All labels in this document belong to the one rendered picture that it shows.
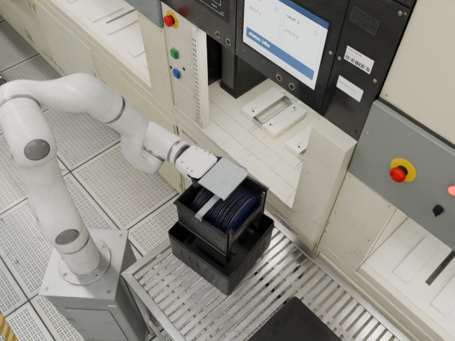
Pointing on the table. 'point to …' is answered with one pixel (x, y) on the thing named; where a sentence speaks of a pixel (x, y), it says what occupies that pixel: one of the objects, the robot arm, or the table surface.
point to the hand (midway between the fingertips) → (222, 180)
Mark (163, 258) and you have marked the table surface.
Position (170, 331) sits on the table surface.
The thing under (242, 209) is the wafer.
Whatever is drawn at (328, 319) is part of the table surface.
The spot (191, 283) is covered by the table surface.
